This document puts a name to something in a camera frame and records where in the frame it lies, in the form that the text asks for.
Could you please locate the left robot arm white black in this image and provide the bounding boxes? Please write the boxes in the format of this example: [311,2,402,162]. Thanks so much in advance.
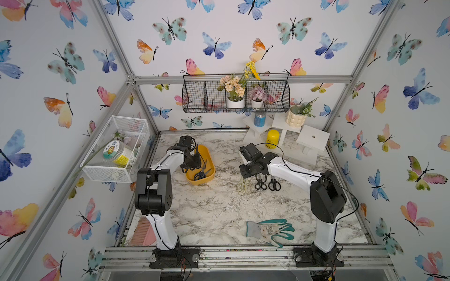
[134,135,202,251]

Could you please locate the blue tin can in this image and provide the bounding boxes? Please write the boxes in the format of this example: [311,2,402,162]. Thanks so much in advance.
[254,109,266,128]

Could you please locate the cream-handled kitchen scissors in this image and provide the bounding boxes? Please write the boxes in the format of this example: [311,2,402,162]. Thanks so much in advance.
[236,179,252,194]

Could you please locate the round green-lidded jar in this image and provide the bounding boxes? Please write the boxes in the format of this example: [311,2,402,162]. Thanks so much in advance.
[103,140,134,167]

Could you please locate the clear acrylic wall box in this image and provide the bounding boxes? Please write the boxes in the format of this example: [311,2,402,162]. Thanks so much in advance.
[80,115,150,183]

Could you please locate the white stepped display stand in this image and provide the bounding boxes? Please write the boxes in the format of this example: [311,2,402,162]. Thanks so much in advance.
[243,113,329,165]

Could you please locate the purple flowers in white pot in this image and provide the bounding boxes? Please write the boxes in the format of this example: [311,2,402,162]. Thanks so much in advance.
[250,85,267,108]

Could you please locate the yellow artificial flower stem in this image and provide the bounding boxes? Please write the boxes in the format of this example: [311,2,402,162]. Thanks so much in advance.
[243,61,260,80]

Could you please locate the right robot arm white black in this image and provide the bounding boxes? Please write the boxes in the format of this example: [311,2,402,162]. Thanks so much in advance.
[239,143,347,254]

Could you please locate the cream pot with green plant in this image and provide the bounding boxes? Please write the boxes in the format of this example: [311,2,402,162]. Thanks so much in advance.
[285,98,318,128]

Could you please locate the teal grey gardening glove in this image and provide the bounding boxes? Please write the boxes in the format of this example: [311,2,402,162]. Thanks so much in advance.
[246,219,295,248]

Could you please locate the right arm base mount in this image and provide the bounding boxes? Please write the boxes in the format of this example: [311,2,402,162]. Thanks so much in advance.
[293,244,344,268]

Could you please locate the small black-handled scissors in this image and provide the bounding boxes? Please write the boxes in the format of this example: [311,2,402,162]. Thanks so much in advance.
[254,174,268,190]

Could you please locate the pink dustpan brush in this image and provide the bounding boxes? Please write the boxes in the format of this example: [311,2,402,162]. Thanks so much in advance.
[128,217,157,247]

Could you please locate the black wire wall basket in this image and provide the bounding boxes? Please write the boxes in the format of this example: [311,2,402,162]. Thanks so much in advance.
[182,73,290,113]

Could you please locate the yellow plastic storage box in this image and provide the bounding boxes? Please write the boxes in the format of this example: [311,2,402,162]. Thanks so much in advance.
[185,145,216,186]

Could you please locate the beige flowers in white pot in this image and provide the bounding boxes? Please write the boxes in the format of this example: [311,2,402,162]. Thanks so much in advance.
[217,75,246,109]

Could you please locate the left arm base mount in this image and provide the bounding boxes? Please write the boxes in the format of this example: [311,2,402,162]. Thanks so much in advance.
[149,244,200,269]

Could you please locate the aluminium front rail frame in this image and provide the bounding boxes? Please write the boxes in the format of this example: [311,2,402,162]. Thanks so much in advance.
[100,244,398,281]

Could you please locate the yellow plastic bottle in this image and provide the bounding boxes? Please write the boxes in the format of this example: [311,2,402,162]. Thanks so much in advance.
[266,129,280,149]

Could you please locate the long black-handled scissors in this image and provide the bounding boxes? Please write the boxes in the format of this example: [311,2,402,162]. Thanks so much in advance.
[268,176,281,192]

